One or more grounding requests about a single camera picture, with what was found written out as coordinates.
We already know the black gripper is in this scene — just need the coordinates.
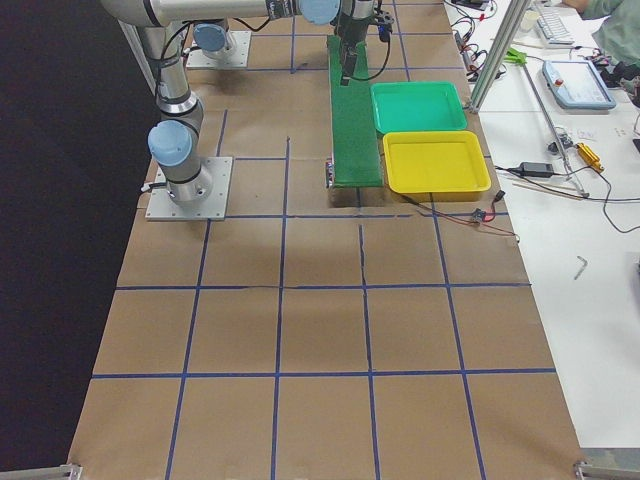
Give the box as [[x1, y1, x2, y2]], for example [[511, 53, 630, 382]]
[[333, 13, 375, 85]]

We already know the green plastic tray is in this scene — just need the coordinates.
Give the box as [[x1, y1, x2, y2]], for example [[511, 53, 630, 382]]
[[370, 81, 467, 134]]

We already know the green conveyor belt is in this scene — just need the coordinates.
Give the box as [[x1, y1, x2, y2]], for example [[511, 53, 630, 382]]
[[326, 35, 383, 188]]

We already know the yellow plastic tray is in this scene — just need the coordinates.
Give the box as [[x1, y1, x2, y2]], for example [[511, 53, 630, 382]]
[[383, 130, 491, 197]]

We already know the white keyboard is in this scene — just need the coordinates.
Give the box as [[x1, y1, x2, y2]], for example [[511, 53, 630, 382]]
[[532, 3, 575, 48]]

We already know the black power adapter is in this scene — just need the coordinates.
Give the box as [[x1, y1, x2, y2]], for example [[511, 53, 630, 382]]
[[519, 162, 555, 178]]

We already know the teach pendant tablet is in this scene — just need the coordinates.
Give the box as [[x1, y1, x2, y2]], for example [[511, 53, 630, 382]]
[[542, 60, 616, 110]]

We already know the gold resistor block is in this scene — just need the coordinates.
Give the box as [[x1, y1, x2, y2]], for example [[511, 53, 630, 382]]
[[575, 142, 604, 173]]

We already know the metal allen key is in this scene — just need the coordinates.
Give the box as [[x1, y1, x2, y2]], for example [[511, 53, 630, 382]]
[[573, 255, 588, 280]]

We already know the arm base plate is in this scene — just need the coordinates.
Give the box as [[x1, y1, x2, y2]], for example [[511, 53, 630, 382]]
[[186, 27, 251, 70], [145, 156, 233, 221]]

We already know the green handled reacher tool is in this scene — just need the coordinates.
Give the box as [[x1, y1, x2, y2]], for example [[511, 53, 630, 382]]
[[504, 47, 590, 199]]

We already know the aluminium frame post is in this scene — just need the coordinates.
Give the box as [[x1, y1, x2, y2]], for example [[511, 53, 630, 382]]
[[468, 0, 529, 113]]

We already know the small circuit board with wires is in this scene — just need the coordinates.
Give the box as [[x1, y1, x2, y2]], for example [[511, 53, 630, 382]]
[[470, 208, 493, 224]]

